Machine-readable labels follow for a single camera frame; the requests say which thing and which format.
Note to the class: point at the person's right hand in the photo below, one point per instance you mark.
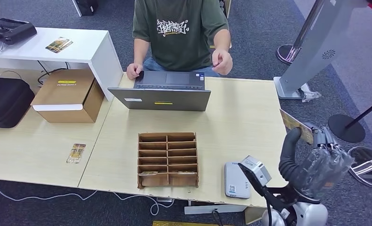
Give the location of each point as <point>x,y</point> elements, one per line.
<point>134,71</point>

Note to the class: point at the person's left hand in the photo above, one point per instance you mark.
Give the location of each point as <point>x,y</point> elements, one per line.
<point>222,62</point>

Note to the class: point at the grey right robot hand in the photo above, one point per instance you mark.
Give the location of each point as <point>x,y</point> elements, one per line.
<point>322,171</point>

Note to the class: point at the gold ID card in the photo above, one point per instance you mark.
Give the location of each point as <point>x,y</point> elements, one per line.
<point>293,123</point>

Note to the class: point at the gold key card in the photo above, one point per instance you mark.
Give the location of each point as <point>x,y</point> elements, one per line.
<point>187,172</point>
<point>148,173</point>
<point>76,153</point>

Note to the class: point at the person's left forearm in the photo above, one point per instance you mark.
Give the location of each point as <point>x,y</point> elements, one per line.
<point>222,40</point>

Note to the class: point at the person's right forearm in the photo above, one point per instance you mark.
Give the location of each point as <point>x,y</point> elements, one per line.
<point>141,51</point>

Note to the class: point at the person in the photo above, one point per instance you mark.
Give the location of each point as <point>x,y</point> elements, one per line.
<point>176,50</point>

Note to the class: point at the white card reader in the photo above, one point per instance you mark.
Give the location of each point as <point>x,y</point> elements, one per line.
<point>234,181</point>

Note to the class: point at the brown wooden card rack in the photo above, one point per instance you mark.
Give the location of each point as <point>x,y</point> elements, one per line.
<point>167,155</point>

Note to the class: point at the grey laptop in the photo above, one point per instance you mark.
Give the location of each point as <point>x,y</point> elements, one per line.
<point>167,99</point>

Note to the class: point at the chrome stanchion base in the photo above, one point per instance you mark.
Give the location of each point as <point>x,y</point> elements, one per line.
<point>371,168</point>

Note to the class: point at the white shelf table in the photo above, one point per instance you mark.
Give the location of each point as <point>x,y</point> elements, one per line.
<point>79,40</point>

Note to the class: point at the brown cardboard box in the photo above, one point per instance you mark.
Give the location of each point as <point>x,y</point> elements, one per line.
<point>65,93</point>

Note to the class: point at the clear plastic wrap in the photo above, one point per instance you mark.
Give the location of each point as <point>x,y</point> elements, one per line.
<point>310,95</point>

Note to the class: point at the stack of gold cards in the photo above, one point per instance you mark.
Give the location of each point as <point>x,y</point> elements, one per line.
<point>58,45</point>

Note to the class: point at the black box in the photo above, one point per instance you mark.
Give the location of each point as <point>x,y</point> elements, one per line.
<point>85,6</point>

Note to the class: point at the grey kiosk stand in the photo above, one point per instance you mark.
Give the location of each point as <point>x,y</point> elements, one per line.
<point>316,46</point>

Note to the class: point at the black controller device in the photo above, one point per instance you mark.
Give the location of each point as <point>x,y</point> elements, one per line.
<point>12,31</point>

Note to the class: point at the black carrying case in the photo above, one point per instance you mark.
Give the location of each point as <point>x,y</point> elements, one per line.
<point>5,102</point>

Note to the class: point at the gold floor strip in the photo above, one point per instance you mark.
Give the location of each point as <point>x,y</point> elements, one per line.
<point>179,223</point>

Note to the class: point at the black stanchion post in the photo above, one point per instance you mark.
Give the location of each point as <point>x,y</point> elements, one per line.
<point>345,128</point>

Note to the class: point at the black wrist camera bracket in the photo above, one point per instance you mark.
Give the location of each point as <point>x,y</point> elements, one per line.
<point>268,195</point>

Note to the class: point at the chrome stanchion post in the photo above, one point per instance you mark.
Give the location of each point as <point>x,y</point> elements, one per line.
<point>284,53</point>

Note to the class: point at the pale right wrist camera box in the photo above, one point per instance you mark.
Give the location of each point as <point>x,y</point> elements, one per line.
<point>257,170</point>

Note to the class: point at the white bracket under table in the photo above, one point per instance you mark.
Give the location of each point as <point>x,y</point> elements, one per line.
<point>204,209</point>

